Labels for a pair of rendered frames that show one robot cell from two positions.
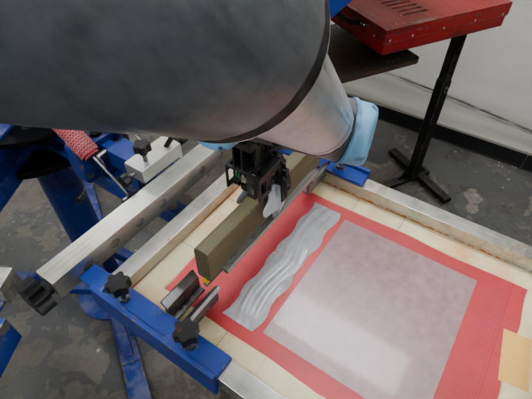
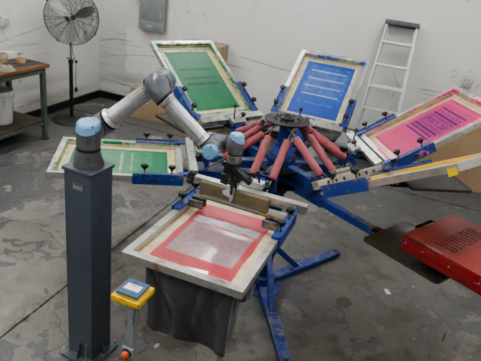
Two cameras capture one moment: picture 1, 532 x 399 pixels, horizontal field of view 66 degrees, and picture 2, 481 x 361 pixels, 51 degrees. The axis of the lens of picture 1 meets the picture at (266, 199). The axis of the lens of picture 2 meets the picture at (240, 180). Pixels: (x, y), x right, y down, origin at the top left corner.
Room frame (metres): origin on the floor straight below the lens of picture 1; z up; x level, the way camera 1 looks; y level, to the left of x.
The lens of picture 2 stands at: (-0.06, -2.28, 2.25)
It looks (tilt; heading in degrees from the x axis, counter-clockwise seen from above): 24 degrees down; 74
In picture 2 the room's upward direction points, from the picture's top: 7 degrees clockwise
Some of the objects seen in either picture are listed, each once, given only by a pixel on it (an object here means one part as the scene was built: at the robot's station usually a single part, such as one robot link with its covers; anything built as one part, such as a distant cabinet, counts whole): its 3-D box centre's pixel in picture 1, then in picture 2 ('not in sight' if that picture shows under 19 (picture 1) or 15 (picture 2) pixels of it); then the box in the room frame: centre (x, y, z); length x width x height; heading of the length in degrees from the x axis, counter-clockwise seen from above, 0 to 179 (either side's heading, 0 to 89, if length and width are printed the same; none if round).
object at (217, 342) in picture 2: not in sight; (186, 306); (0.29, -0.40, 0.74); 0.45 x 0.03 x 0.43; 146
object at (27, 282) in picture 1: (42, 290); (193, 177); (0.41, 0.41, 1.02); 0.07 x 0.06 x 0.07; 56
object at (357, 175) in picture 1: (311, 163); (283, 228); (0.82, -0.12, 0.98); 0.30 x 0.05 x 0.07; 56
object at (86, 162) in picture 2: not in sight; (88, 155); (-0.17, 0.15, 1.25); 0.15 x 0.15 x 0.10
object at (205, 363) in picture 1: (158, 328); (188, 201); (0.36, 0.19, 0.98); 0.30 x 0.05 x 0.07; 56
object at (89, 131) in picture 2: not in sight; (89, 132); (-0.17, 0.16, 1.37); 0.13 x 0.12 x 0.14; 68
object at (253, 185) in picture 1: (256, 157); (231, 172); (0.53, 0.02, 1.23); 0.09 x 0.08 x 0.12; 146
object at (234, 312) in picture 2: not in sight; (245, 292); (0.59, -0.32, 0.74); 0.46 x 0.04 x 0.42; 56
